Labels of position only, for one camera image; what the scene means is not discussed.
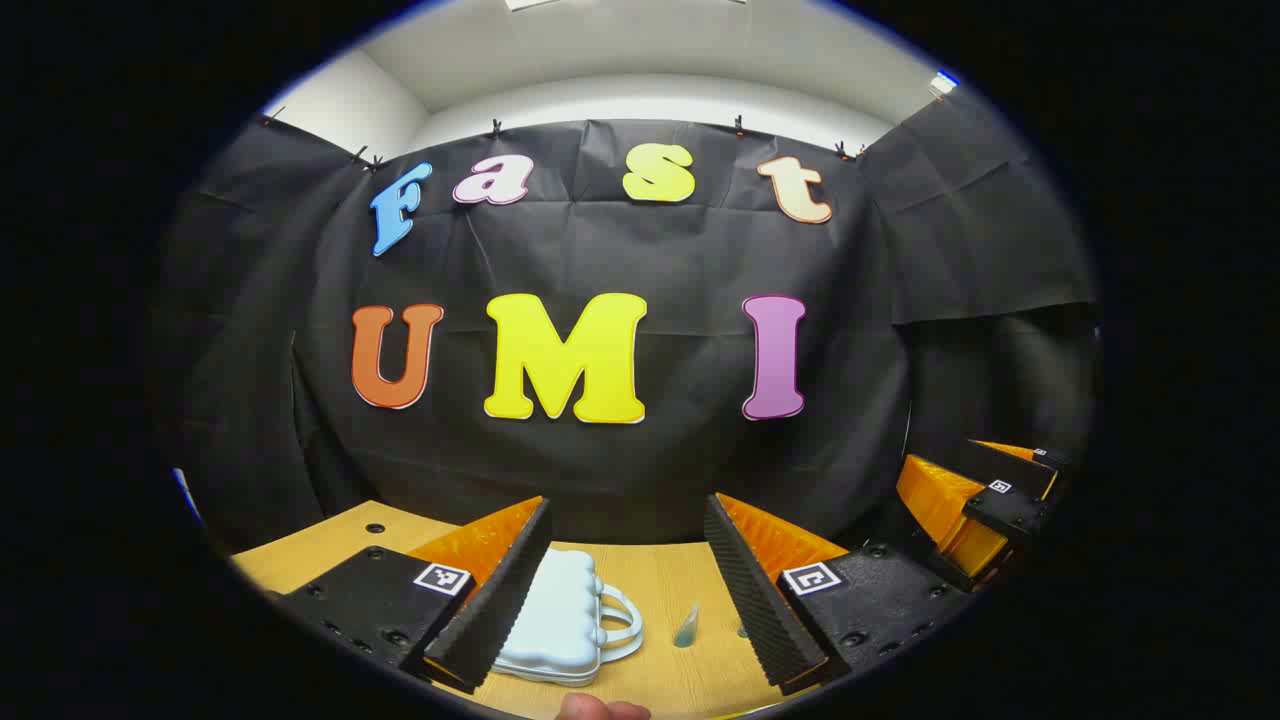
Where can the light blue small suitcase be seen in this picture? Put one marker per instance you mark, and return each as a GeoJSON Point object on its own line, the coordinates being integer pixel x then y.
{"type": "Point", "coordinates": [560, 620]}

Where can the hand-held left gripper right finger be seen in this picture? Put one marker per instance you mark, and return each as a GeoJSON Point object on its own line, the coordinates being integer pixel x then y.
{"type": "Point", "coordinates": [755, 600]}

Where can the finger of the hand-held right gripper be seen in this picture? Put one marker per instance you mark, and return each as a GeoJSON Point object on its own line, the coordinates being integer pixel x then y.
{"type": "Point", "coordinates": [1015, 470]}
{"type": "Point", "coordinates": [1005, 510]}

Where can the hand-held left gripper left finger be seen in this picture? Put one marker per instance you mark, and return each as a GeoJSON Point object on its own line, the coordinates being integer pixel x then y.
{"type": "Point", "coordinates": [500, 600]}

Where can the black backdrop cloth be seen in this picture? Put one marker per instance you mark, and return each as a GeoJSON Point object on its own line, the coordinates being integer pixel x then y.
{"type": "Point", "coordinates": [620, 250]}

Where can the ceiling light panel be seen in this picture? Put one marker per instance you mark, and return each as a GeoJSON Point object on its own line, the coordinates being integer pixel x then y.
{"type": "Point", "coordinates": [530, 3]}

